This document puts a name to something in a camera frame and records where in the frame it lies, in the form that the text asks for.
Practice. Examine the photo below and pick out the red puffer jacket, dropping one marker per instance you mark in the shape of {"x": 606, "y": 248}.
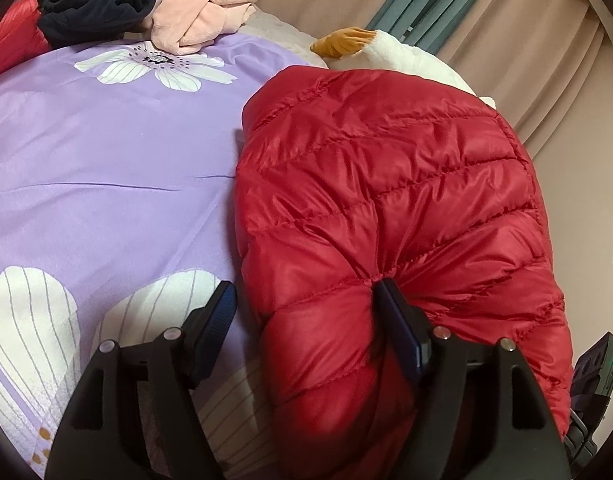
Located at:
{"x": 386, "y": 185}

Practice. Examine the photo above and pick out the pink garment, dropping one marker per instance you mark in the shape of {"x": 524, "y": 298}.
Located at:
{"x": 201, "y": 25}

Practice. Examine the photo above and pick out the purple floral duvet cover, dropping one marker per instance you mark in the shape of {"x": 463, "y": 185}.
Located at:
{"x": 111, "y": 160}

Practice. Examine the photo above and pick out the red shiny garment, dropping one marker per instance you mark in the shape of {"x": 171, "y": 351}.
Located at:
{"x": 16, "y": 35}

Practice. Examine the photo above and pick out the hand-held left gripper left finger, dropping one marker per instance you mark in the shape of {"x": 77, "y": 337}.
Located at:
{"x": 219, "y": 330}

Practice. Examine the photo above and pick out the pink curtain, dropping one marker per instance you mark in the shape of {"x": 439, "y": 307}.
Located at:
{"x": 536, "y": 60}

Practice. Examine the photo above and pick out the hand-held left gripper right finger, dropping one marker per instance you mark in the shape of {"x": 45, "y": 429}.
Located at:
{"x": 401, "y": 330}

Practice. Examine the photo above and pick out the white goose plush toy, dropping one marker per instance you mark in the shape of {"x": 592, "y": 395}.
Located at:
{"x": 416, "y": 55}

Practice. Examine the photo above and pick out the navy fleece garment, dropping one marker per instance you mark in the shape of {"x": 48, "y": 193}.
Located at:
{"x": 91, "y": 0}

